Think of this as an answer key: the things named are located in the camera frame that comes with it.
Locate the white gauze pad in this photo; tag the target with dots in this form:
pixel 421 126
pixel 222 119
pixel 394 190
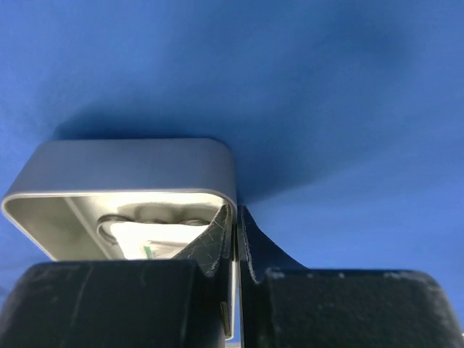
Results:
pixel 128 235

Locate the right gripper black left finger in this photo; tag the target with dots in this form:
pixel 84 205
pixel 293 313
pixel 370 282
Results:
pixel 181 302

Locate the blue surgical drape cloth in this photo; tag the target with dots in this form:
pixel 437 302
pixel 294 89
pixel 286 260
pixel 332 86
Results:
pixel 345 117

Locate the metal instrument tray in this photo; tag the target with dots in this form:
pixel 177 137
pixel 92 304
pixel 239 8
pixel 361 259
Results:
pixel 66 186

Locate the white suture packet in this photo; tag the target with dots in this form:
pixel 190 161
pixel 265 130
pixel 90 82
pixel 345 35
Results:
pixel 161 249

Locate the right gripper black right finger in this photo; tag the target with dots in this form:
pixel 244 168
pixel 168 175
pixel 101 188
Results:
pixel 285 304

